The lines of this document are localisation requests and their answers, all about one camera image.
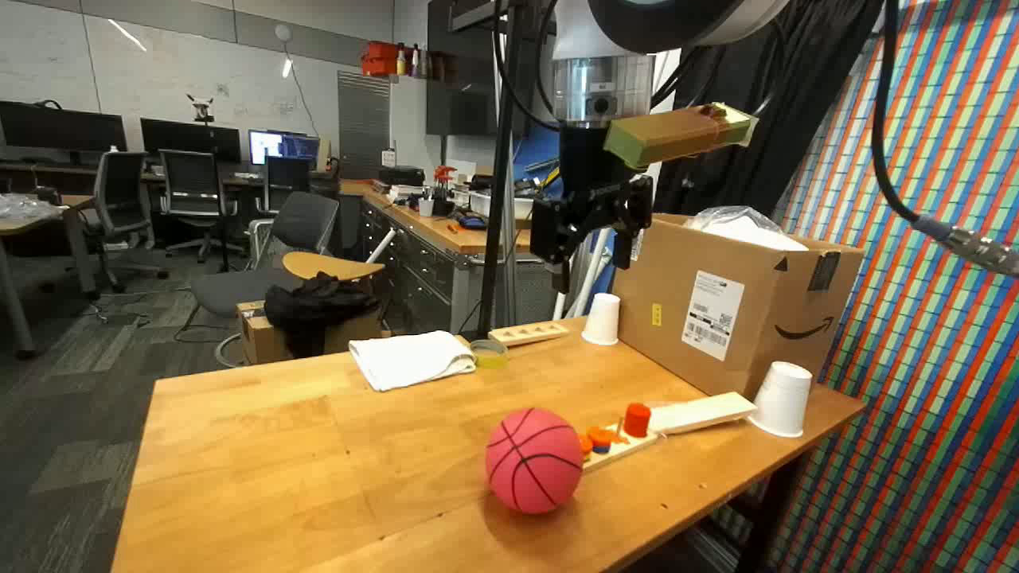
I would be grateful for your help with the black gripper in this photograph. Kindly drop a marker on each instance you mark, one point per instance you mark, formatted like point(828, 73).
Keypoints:
point(592, 159)

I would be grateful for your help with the pink basketball toy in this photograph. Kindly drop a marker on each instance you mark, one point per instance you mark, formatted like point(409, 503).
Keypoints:
point(533, 463)

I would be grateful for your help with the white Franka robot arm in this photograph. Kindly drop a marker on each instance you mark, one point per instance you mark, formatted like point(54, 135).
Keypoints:
point(688, 21)

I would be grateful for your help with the blue board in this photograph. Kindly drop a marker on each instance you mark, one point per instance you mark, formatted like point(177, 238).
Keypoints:
point(535, 154)

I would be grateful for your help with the white paper cup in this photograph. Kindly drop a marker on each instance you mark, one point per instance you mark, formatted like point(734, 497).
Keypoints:
point(603, 319)
point(785, 399)

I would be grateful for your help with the tan block with green ends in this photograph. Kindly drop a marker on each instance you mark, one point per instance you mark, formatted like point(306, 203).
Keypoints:
point(681, 133)

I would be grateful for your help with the pale wooden strip with holes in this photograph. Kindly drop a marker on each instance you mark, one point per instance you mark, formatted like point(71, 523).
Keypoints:
point(527, 335)

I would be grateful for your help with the white plastic bag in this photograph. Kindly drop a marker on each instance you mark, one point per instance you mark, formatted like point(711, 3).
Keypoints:
point(743, 226)

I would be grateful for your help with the small yellow-green bowl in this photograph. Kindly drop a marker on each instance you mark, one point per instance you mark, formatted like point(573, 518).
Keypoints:
point(493, 353)

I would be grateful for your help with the wooden counter with drawers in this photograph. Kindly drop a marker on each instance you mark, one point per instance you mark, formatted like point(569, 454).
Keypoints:
point(426, 265)

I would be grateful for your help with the red cylinder block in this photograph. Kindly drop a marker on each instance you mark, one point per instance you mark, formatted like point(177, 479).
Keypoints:
point(637, 419)

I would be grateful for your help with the large cardboard shipping box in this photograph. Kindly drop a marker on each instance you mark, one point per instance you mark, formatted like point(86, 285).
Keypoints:
point(790, 308)

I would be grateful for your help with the white flat rectangular block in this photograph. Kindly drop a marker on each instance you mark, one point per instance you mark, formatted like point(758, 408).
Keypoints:
point(702, 412)

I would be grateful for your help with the white folded cloth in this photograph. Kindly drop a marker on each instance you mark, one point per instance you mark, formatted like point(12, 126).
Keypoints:
point(409, 359)

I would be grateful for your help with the black curtain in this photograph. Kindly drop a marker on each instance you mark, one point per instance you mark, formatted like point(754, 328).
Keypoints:
point(808, 83)

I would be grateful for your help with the grey door panel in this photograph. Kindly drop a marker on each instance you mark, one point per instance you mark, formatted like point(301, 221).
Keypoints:
point(363, 122)

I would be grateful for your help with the red storage box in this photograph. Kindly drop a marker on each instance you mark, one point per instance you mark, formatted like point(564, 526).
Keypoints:
point(380, 59)

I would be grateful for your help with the round wooden stool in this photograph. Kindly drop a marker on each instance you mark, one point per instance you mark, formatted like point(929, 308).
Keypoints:
point(328, 265)

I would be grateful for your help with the black office chair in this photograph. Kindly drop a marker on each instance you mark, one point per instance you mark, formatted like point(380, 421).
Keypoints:
point(191, 187)
point(288, 180)
point(123, 194)
point(320, 304)

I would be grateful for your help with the grey office chair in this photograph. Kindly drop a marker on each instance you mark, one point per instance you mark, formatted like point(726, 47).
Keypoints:
point(303, 224)

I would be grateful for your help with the lit blue computer monitor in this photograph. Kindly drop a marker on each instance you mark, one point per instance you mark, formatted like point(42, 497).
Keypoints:
point(281, 149)

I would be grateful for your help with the small cardboard floor box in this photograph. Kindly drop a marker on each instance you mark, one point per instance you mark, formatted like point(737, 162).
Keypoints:
point(255, 335)

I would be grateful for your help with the wooden work table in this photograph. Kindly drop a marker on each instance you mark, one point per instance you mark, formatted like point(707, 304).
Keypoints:
point(320, 457)

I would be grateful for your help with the colourful woven backdrop cloth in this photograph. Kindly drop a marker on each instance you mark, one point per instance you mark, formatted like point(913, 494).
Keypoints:
point(935, 423)

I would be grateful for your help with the dark computer monitor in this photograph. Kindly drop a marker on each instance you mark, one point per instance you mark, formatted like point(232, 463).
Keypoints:
point(191, 138)

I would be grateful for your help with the office desk with clutter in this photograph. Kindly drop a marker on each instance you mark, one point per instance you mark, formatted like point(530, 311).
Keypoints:
point(79, 203)

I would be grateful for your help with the wide dark monitor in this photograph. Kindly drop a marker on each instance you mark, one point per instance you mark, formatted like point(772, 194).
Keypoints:
point(57, 128)

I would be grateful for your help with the black camera stand pole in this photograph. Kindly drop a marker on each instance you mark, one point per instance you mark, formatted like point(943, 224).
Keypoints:
point(498, 212)

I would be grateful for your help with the dark wall panel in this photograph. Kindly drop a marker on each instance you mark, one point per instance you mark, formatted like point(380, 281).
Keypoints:
point(460, 100)

